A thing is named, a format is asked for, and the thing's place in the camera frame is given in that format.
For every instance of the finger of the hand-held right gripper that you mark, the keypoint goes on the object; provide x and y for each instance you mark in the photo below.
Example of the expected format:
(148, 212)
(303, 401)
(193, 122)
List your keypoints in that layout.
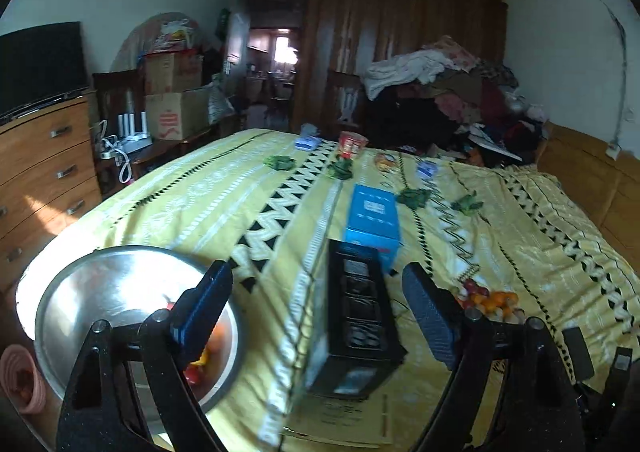
(621, 364)
(577, 352)

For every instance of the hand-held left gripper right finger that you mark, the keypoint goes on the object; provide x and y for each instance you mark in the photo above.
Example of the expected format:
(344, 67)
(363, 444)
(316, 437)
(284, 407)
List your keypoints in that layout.
(430, 324)

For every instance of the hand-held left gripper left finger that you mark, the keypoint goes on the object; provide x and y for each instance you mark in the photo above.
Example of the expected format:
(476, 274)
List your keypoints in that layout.
(200, 319)

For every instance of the tangerine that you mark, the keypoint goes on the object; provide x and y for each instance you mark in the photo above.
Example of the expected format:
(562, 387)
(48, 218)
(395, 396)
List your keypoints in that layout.
(216, 336)

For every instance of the toy grapes and oranges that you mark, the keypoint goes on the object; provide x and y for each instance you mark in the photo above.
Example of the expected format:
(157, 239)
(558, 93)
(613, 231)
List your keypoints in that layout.
(487, 302)

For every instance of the steel bowl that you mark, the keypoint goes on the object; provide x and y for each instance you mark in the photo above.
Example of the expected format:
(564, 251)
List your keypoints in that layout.
(100, 292)

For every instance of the red tomato in bowl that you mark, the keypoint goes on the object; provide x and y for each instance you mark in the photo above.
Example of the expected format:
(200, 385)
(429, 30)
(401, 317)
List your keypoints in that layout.
(192, 374)

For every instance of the black printed box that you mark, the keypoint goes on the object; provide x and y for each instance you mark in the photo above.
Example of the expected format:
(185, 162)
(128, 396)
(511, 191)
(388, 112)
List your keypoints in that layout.
(357, 322)

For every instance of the blue printed carton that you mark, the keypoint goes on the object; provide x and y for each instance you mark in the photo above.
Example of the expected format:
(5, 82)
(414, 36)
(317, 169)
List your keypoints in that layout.
(374, 217)

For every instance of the green leafy vegetable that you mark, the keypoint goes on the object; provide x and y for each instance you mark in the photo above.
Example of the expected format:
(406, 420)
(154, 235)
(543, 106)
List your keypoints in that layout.
(414, 197)
(280, 162)
(340, 170)
(467, 204)

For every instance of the flat tan cardboard sheet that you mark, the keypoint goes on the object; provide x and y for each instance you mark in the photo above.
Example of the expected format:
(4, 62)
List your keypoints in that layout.
(345, 419)

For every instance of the yellow patterned bedspread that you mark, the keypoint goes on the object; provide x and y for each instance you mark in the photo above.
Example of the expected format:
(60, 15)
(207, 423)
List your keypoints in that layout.
(250, 202)

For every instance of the blue packet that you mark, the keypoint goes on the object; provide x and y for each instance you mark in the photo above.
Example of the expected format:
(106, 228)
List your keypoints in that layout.
(307, 142)
(427, 170)

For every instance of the orange snack packet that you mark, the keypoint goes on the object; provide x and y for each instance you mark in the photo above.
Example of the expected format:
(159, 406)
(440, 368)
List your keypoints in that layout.
(387, 162)

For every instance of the wooden headboard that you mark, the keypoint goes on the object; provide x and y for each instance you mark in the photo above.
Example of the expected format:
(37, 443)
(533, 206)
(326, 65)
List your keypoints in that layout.
(590, 182)

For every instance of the dark wooden desk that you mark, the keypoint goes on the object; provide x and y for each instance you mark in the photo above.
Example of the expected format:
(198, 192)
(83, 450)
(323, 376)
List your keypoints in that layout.
(165, 152)

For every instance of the pink basket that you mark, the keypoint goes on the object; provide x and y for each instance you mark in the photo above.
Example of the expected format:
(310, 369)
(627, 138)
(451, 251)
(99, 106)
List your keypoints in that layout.
(22, 382)

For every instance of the red instant noodle cup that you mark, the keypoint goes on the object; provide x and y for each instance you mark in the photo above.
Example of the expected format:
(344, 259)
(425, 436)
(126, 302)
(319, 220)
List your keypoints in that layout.
(352, 144)

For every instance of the white router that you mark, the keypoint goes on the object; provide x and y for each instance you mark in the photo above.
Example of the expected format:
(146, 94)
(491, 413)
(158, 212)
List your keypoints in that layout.
(134, 134)

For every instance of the large cardboard box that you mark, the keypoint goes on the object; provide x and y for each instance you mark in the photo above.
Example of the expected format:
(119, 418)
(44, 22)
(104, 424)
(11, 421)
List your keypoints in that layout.
(175, 114)

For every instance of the wooden dresser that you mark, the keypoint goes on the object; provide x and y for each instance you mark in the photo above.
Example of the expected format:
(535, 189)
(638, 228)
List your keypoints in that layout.
(40, 167)

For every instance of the pile of clothes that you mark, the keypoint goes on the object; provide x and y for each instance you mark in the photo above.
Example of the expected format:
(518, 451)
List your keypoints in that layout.
(450, 92)

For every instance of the small cardboard box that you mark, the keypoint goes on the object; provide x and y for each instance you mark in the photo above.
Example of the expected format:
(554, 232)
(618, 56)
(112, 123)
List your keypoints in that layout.
(172, 72)

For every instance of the white plastic bags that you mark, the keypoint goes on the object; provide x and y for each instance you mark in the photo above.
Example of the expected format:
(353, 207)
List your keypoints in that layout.
(172, 34)

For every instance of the brown wooden wardrobe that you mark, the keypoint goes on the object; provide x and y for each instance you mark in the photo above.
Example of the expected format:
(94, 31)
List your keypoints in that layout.
(400, 32)

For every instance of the black television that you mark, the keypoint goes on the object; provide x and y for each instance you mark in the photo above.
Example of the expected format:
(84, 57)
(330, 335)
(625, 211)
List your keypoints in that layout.
(40, 67)

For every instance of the white wall socket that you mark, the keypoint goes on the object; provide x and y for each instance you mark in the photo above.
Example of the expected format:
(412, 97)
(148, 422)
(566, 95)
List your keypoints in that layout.
(612, 149)

